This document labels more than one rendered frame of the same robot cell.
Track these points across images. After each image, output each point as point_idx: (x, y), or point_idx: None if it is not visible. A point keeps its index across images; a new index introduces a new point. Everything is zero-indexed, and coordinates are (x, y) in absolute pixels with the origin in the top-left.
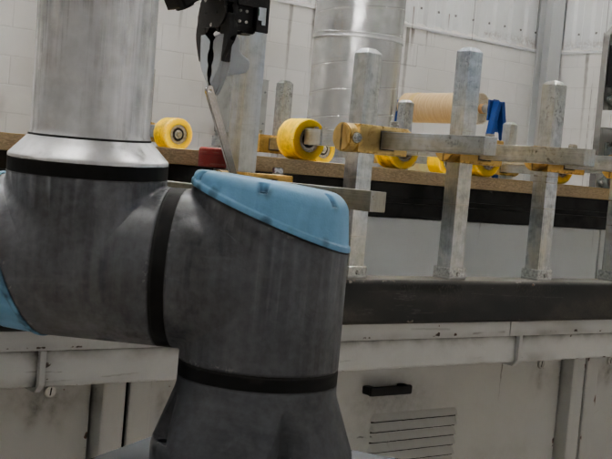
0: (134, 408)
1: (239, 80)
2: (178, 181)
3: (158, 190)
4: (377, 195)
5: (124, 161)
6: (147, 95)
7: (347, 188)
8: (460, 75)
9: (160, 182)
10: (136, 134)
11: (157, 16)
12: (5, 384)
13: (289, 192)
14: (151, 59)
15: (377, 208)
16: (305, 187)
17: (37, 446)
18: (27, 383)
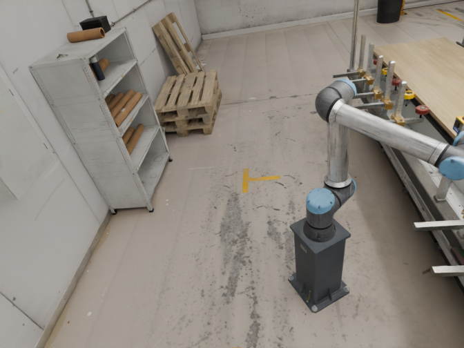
0: None
1: None
2: (447, 225)
3: (326, 187)
4: (432, 269)
5: (324, 179)
6: (330, 174)
7: (445, 266)
8: None
9: (327, 186)
10: (329, 178)
11: (332, 164)
12: (445, 237)
13: (307, 195)
14: (331, 170)
15: (431, 273)
16: (319, 201)
17: None
18: (447, 242)
